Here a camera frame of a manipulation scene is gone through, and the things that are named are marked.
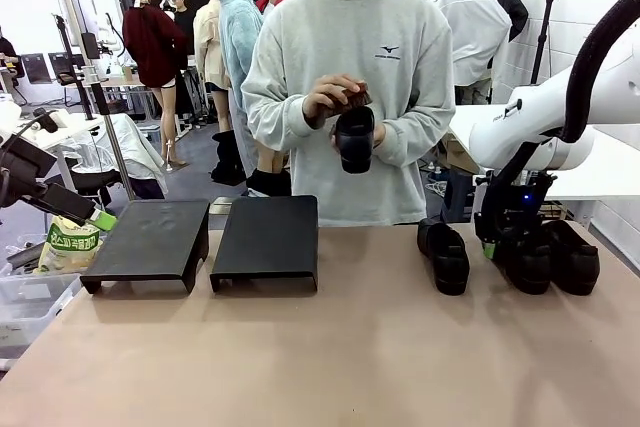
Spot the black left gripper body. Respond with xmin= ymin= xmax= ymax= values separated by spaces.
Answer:
xmin=0 ymin=135 xmax=57 ymax=208

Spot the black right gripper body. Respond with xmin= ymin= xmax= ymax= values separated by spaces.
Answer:
xmin=473 ymin=166 xmax=559 ymax=249

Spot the black buckle strap shoe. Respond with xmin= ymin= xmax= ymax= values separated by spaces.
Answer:
xmin=416 ymin=218 xmax=471 ymax=297
xmin=333 ymin=105 xmax=376 ymax=175
xmin=542 ymin=219 xmax=601 ymax=297
xmin=497 ymin=226 xmax=554 ymax=296

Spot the brown wooden shoe brush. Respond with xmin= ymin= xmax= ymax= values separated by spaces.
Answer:
xmin=339 ymin=80 xmax=373 ymax=112

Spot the person's left forearm grey sleeve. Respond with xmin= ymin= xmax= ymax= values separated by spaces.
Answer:
xmin=378 ymin=101 xmax=457 ymax=168

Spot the person's right forearm grey sleeve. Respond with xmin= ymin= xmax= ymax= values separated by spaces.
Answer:
xmin=241 ymin=86 xmax=324 ymax=153

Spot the black metal shoe stand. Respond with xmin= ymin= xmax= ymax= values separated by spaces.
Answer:
xmin=79 ymin=199 xmax=211 ymax=296
xmin=209 ymin=195 xmax=320 ymax=294

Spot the black tripod stand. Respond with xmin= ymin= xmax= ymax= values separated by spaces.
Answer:
xmin=529 ymin=0 xmax=559 ymax=86

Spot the person's right hand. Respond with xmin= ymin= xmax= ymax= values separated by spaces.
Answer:
xmin=302 ymin=73 xmax=368 ymax=121

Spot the black office chair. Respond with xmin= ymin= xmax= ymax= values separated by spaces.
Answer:
xmin=63 ymin=156 xmax=122 ymax=209

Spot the yellow green snack bag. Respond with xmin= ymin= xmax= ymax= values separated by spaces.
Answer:
xmin=35 ymin=214 xmax=105 ymax=276

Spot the brown cardboard box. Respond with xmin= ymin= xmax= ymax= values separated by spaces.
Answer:
xmin=442 ymin=127 xmax=482 ymax=176

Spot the white cloth over chair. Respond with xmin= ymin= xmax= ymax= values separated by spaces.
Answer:
xmin=93 ymin=113 xmax=169 ymax=197

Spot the black folding chair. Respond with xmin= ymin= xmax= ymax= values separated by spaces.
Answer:
xmin=22 ymin=52 xmax=54 ymax=86

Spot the silver metal pole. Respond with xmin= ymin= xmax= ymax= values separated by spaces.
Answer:
xmin=49 ymin=0 xmax=137 ymax=201

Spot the clear plastic storage bin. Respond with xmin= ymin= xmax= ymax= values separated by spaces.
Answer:
xmin=0 ymin=270 xmax=84 ymax=354

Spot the pair of black boots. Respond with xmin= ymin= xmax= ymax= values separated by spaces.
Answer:
xmin=210 ymin=129 xmax=247 ymax=186

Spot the mannequin in dark red sweater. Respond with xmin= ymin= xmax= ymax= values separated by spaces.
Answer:
xmin=122 ymin=0 xmax=189 ymax=168

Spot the mannequin in white shirt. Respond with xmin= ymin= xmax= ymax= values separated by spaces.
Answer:
xmin=438 ymin=0 xmax=514 ymax=104

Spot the mannequin in beige shirt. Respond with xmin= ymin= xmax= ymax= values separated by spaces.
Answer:
xmin=193 ymin=0 xmax=234 ymax=133

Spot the background person in black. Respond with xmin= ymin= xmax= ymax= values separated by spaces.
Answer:
xmin=159 ymin=0 xmax=197 ymax=56

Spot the mannequin in light blue fleece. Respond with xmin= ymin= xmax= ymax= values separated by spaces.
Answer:
xmin=218 ymin=0 xmax=266 ymax=178

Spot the person in grey sweatshirt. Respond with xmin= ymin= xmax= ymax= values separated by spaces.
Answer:
xmin=241 ymin=0 xmax=457 ymax=227

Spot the black camera pole stand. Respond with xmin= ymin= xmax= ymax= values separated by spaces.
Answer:
xmin=52 ymin=14 xmax=100 ymax=121

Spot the black corrugated cable hose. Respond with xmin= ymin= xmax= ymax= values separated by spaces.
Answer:
xmin=558 ymin=0 xmax=640 ymax=144

